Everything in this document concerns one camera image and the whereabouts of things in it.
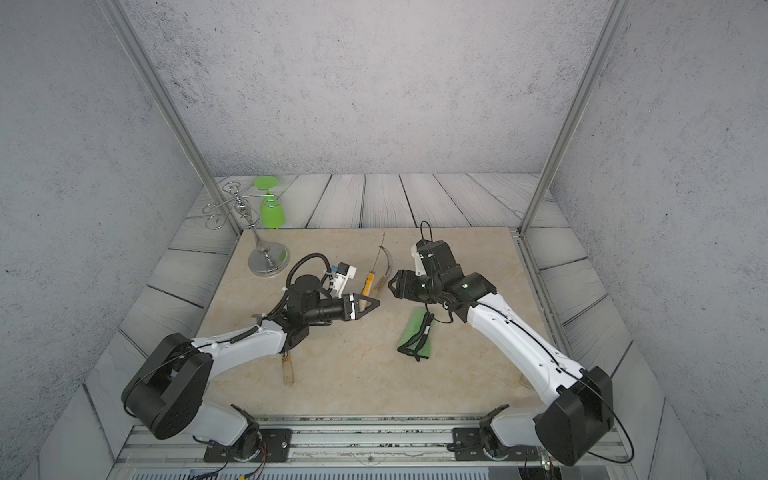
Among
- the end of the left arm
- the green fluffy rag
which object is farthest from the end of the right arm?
the green fluffy rag

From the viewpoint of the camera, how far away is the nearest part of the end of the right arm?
56cm

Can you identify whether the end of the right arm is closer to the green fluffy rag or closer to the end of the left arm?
the end of the left arm
